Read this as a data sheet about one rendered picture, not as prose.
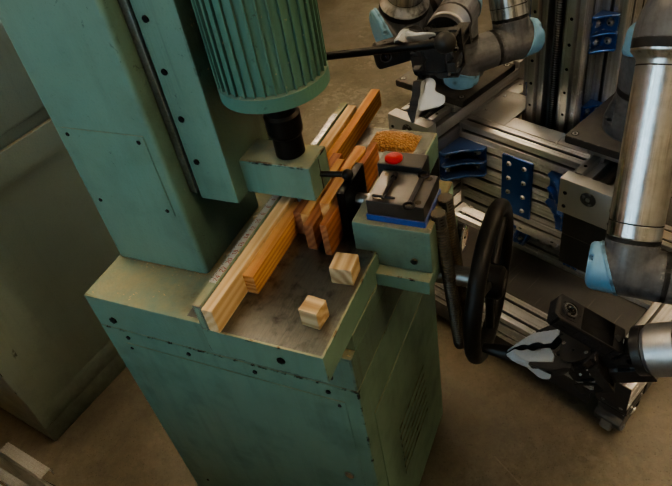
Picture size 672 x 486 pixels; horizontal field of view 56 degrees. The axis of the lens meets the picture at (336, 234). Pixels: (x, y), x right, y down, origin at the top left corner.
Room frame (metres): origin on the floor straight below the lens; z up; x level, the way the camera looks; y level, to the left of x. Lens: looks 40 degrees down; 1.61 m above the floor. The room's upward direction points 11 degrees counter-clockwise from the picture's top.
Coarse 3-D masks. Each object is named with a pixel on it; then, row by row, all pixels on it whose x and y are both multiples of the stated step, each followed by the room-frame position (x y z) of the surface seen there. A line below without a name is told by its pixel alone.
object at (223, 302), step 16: (352, 112) 1.16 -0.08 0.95; (336, 128) 1.10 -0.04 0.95; (320, 144) 1.06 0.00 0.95; (272, 224) 0.84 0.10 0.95; (256, 240) 0.80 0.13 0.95; (240, 256) 0.77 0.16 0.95; (240, 272) 0.74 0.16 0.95; (224, 288) 0.70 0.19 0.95; (240, 288) 0.73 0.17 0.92; (208, 304) 0.68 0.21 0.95; (224, 304) 0.69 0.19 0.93; (208, 320) 0.67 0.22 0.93; (224, 320) 0.68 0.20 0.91
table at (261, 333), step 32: (384, 128) 1.15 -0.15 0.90; (288, 256) 0.80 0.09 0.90; (320, 256) 0.79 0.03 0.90; (288, 288) 0.73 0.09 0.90; (320, 288) 0.71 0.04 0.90; (352, 288) 0.70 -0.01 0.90; (416, 288) 0.72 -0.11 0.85; (256, 320) 0.67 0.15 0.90; (288, 320) 0.66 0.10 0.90; (352, 320) 0.66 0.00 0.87; (224, 352) 0.66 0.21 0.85; (256, 352) 0.63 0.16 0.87; (288, 352) 0.60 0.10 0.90; (320, 352) 0.58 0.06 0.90
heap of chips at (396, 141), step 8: (376, 136) 1.10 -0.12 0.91; (384, 136) 1.09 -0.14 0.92; (392, 136) 1.08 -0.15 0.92; (400, 136) 1.08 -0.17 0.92; (408, 136) 1.08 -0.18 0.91; (416, 136) 1.08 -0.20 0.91; (384, 144) 1.07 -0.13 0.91; (392, 144) 1.06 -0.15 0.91; (400, 144) 1.05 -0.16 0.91; (408, 144) 1.05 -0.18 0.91; (416, 144) 1.06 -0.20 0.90; (408, 152) 1.04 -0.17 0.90
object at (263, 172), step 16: (256, 144) 0.96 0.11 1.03; (272, 144) 0.95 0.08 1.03; (304, 144) 0.93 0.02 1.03; (240, 160) 0.92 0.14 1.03; (256, 160) 0.91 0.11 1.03; (272, 160) 0.90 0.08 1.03; (288, 160) 0.89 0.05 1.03; (304, 160) 0.88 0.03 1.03; (320, 160) 0.89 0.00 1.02; (256, 176) 0.91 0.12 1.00; (272, 176) 0.89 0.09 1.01; (288, 176) 0.88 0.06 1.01; (304, 176) 0.86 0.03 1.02; (256, 192) 0.92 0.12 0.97; (272, 192) 0.90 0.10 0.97; (288, 192) 0.88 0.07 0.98; (304, 192) 0.86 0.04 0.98; (320, 192) 0.87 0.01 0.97
